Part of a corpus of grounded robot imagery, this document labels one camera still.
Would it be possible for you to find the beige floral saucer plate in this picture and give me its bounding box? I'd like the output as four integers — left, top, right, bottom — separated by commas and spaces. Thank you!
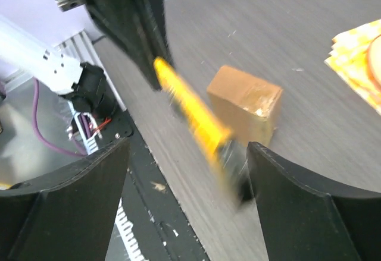
366, 35, 380, 91

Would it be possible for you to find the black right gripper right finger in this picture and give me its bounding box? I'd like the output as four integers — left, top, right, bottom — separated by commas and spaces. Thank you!
247, 142, 380, 260

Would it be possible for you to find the slotted grey cable duct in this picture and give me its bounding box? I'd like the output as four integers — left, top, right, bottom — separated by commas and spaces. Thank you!
69, 113, 146, 260

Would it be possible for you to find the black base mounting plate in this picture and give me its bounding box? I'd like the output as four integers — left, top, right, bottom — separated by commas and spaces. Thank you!
102, 112, 209, 260

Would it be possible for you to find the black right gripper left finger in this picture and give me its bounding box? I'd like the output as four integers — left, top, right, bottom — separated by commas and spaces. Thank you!
1, 139, 130, 260

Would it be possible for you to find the orange checkered cloth napkin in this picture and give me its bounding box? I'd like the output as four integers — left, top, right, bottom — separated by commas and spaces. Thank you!
324, 20, 380, 113

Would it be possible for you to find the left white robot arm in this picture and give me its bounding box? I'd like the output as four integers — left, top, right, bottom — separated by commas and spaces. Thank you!
1, 0, 172, 118

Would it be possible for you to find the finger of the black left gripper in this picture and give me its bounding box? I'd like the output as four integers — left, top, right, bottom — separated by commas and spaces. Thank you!
83, 0, 173, 90

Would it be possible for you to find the brown cardboard express box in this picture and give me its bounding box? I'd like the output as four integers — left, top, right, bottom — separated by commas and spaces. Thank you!
207, 65, 283, 146

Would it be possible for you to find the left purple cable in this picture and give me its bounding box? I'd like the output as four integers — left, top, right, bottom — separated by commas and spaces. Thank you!
32, 78, 90, 158

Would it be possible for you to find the yellow utility knife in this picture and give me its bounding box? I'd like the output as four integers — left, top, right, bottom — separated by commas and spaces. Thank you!
153, 57, 255, 207

